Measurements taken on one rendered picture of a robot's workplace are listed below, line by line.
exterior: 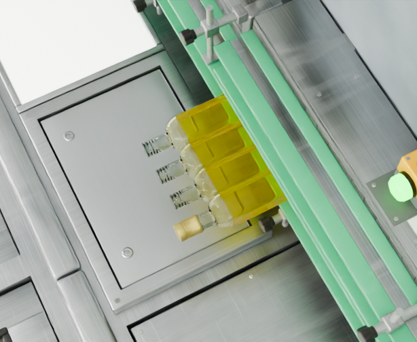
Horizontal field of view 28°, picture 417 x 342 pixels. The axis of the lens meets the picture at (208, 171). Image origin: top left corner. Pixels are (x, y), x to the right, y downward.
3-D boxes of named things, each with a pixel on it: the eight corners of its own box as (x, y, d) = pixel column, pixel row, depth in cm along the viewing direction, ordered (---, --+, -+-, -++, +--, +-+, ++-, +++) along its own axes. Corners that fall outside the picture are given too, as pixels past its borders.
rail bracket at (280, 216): (315, 198, 165) (255, 228, 163) (319, 184, 159) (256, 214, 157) (326, 215, 164) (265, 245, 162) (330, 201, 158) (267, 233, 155)
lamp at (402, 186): (398, 178, 137) (382, 186, 136) (403, 166, 133) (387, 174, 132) (413, 201, 135) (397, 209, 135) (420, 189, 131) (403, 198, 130)
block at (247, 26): (272, 18, 162) (239, 33, 161) (274, -12, 154) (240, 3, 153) (280, 32, 161) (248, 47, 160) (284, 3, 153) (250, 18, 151)
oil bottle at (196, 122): (261, 89, 166) (162, 134, 162) (262, 74, 161) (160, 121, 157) (274, 112, 164) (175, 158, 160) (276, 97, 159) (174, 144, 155)
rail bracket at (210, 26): (239, 39, 163) (180, 64, 161) (241, -15, 148) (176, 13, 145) (246, 51, 162) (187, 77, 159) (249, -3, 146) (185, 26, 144)
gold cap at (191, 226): (193, 214, 153) (171, 224, 152) (196, 214, 150) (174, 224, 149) (201, 231, 153) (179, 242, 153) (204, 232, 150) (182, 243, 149)
